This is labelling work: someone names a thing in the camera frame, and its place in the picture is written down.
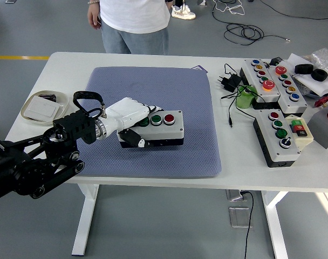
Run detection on cream three-button switch box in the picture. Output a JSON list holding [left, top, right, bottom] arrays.
[[285, 114, 315, 148]]

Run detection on white floor cable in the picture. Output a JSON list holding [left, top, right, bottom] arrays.
[[212, 0, 246, 16]]

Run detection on clear bubble wrap bag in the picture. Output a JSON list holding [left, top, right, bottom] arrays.
[[304, 47, 328, 79]]

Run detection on green plastic cylinder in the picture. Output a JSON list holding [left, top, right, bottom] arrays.
[[235, 84, 258, 110]]

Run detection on black foam ring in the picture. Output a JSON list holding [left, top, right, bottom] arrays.
[[294, 63, 314, 74], [311, 69, 328, 81]]

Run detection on white wall switch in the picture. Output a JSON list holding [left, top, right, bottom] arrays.
[[28, 96, 59, 119]]

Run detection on grey block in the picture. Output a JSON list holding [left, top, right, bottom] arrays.
[[306, 104, 328, 149]]

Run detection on person's right hand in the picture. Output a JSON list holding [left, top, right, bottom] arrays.
[[87, 2, 101, 30]]

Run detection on clear floor socket cover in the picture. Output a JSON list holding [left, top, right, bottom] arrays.
[[228, 206, 253, 229]]

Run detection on white paper sheet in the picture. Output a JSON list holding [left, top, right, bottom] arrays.
[[286, 53, 328, 97]]

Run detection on five-button box, mushroom at end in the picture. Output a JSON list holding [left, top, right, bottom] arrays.
[[239, 59, 282, 110]]

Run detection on cream oval tray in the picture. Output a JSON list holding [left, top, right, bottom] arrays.
[[20, 90, 70, 126]]

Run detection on five-button box, mushroom at head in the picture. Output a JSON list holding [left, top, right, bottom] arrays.
[[266, 64, 308, 114]]

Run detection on long black floor cable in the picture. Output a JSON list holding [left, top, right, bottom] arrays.
[[261, 0, 328, 20]]

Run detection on blue-grey textured mat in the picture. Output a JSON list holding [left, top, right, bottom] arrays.
[[61, 66, 223, 179]]

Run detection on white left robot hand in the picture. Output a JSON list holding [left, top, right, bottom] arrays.
[[103, 97, 165, 149]]

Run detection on white table leg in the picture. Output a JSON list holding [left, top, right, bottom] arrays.
[[71, 185, 100, 256], [261, 190, 289, 259]]

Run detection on black cable under table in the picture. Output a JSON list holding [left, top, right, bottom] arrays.
[[241, 190, 254, 259]]

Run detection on four-button control box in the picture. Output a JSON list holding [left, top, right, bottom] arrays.
[[252, 109, 302, 168], [118, 110, 185, 148]]

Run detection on coiled black floor cable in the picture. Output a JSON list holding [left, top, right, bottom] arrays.
[[223, 23, 291, 46]]

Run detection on black power adapter with cord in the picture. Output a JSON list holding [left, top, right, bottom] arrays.
[[216, 63, 259, 128]]

